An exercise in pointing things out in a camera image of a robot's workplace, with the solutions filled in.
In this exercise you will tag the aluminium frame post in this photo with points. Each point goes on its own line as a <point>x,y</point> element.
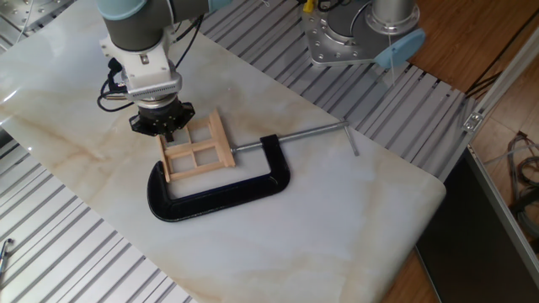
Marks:
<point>505,80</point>

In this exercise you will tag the aluminium frame rail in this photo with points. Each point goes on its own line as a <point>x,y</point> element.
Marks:
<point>501,206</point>

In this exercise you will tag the black C-clamp with steel screw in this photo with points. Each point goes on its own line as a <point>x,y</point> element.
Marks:
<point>210,202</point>

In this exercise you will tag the marble pattern board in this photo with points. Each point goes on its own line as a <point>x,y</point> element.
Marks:
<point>295,235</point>

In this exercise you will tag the small wooden sliding window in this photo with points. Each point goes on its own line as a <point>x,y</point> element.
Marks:
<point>198,147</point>

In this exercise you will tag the black side panel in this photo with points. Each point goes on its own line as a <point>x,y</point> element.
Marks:
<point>463,252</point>

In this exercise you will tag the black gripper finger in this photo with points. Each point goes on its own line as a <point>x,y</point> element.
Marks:
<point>190,111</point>
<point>137,126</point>

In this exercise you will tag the silver corner bracket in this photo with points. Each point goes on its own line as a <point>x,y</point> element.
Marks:
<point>472,122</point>

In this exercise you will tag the perforated metal plate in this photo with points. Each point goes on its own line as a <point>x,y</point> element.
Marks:
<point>38,10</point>

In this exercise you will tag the silver wrist box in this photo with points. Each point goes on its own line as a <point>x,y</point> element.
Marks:
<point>156,89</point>

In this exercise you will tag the white zip tie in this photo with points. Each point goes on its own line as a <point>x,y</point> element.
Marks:
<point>391,63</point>

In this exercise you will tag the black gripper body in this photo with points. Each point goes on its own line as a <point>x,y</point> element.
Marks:
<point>162,120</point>

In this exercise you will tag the yellow connector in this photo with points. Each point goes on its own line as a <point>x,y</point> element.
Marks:
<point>308,5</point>

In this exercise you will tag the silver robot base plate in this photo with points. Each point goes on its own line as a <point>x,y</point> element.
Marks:
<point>320,50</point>

